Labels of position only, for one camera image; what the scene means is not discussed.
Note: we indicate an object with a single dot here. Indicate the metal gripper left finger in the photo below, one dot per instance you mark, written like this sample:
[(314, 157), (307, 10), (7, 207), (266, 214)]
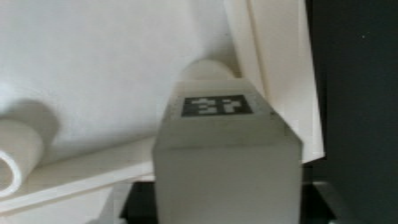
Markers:
[(130, 205)]

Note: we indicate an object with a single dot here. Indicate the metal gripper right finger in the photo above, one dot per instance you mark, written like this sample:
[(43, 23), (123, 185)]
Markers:
[(323, 209)]

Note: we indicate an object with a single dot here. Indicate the white table leg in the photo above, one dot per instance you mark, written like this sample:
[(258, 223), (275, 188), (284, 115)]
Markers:
[(226, 154), (21, 150)]

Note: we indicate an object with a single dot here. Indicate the white square table top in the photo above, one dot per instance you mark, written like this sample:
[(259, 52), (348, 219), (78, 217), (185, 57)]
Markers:
[(92, 56)]

